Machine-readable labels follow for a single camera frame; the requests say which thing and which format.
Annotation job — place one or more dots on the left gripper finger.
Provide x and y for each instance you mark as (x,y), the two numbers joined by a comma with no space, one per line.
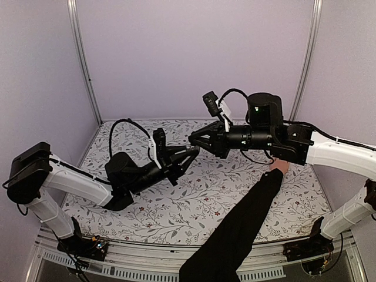
(180,166)
(177,152)

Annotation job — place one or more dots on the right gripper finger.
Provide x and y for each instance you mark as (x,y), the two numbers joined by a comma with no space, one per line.
(207,145)
(207,131)

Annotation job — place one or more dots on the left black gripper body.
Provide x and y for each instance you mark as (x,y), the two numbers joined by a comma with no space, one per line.
(167,170)

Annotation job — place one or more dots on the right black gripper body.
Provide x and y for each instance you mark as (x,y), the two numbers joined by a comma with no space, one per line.
(219,141)

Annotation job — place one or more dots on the black sleeved forearm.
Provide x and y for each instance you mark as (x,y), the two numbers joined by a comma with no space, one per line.
(224,251)

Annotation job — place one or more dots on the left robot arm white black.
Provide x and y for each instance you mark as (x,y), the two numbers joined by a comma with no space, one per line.
(37,169)

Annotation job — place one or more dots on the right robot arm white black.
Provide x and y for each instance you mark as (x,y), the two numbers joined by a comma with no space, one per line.
(295,142)

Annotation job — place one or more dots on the person's bare hand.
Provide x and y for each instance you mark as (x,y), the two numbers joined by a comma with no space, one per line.
(280,165)

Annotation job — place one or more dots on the floral patterned table mat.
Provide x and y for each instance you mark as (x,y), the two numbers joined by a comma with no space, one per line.
(189,212)

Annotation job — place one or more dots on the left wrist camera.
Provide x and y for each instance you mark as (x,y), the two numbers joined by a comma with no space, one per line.
(156,142)

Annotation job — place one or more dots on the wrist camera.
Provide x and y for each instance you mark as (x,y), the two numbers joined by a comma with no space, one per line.
(218,109)
(156,142)

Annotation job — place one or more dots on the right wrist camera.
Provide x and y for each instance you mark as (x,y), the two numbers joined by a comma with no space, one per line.
(218,109)

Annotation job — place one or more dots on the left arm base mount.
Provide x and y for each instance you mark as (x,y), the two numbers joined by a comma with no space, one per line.
(94,248)

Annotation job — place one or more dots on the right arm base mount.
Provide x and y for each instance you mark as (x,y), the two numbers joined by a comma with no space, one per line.
(314,245)

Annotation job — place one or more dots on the left aluminium frame post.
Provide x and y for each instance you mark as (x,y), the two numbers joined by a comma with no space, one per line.
(78,41)

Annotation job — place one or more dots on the aluminium frame post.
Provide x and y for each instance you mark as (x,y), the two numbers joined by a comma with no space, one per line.
(308,56)
(78,41)

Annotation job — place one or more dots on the right aluminium frame post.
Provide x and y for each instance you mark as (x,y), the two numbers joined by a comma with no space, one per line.
(308,56)

